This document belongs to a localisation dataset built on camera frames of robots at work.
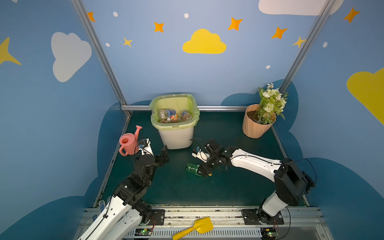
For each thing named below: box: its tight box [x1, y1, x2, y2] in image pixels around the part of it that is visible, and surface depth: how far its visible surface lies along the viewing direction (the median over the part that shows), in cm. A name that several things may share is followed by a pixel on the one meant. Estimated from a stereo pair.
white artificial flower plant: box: [256, 82, 289, 125], surface depth 93 cm
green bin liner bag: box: [149, 93, 201, 130], surface depth 92 cm
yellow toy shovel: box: [172, 216, 214, 240], surface depth 73 cm
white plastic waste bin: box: [158, 126, 194, 150], surface depth 90 cm
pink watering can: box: [118, 125, 143, 157], surface depth 93 cm
